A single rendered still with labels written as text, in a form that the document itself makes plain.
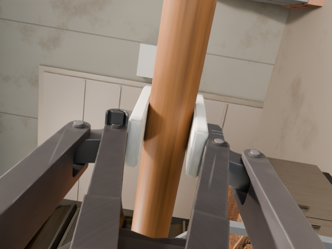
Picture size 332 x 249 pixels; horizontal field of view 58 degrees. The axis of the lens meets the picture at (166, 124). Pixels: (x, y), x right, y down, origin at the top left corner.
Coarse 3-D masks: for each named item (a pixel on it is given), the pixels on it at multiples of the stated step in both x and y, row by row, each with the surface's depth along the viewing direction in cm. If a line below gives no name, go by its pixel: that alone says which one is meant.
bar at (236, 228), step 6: (234, 222) 132; (240, 222) 132; (234, 228) 129; (240, 228) 129; (180, 234) 136; (240, 234) 130; (246, 234) 130; (324, 240) 130; (330, 240) 131; (330, 246) 130
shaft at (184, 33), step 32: (192, 0) 16; (160, 32) 17; (192, 32) 16; (160, 64) 18; (192, 64) 17; (160, 96) 18; (192, 96) 18; (160, 128) 19; (160, 160) 20; (160, 192) 21; (160, 224) 22
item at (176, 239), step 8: (120, 232) 9; (128, 232) 9; (136, 232) 9; (120, 240) 9; (128, 240) 9; (136, 240) 9; (144, 240) 9; (152, 240) 9; (160, 240) 9; (168, 240) 9; (176, 240) 9; (184, 240) 9; (64, 248) 8; (120, 248) 9; (128, 248) 9; (136, 248) 9; (144, 248) 9; (152, 248) 9; (160, 248) 9; (168, 248) 9; (176, 248) 9; (184, 248) 9
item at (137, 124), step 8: (144, 88) 22; (144, 96) 20; (136, 104) 19; (144, 104) 19; (136, 112) 17; (144, 112) 18; (136, 120) 16; (144, 120) 18; (128, 128) 16; (136, 128) 16; (144, 128) 19; (128, 136) 17; (136, 136) 17; (128, 144) 17; (136, 144) 17; (128, 152) 17; (136, 152) 17; (128, 160) 17; (136, 160) 17
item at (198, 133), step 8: (200, 96) 22; (200, 104) 20; (200, 112) 19; (192, 120) 20; (200, 120) 18; (192, 128) 18; (200, 128) 17; (192, 136) 17; (200, 136) 16; (192, 144) 17; (200, 144) 16; (192, 152) 17; (200, 152) 17; (192, 160) 17; (200, 160) 17; (192, 168) 17; (192, 176) 17
